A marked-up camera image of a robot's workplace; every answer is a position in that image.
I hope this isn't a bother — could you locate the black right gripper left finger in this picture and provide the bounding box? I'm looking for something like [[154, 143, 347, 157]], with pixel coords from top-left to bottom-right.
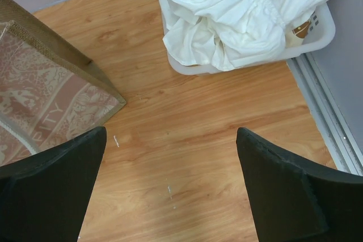
[[1, 126, 107, 241]]

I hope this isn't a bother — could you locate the white plastic basket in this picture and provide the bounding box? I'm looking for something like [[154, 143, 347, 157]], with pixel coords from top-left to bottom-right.
[[157, 0, 336, 77]]

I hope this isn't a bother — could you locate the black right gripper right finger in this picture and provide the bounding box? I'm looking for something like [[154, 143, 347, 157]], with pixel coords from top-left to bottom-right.
[[236, 128, 362, 241]]

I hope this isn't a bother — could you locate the aluminium frame rail right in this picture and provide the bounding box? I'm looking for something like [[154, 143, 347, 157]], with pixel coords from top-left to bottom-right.
[[287, 53, 362, 176]]

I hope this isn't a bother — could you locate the pink patterned canvas bag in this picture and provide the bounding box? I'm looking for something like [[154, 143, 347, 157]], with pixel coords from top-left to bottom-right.
[[1, 0, 126, 165]]

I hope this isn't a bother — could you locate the white crumpled cloth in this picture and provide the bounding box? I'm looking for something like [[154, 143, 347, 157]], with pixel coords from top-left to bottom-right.
[[157, 0, 348, 71]]

